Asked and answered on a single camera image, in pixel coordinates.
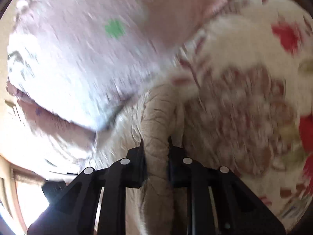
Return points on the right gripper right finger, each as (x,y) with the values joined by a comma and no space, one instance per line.
(216,200)

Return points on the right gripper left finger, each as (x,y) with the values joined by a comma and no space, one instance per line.
(73,210)

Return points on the beige cable-knit sweater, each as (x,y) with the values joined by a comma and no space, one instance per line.
(153,118)

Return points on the floral bed sheet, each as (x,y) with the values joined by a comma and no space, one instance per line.
(251,68)

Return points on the white blue-floral pillow right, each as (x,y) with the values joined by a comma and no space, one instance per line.
(82,59)

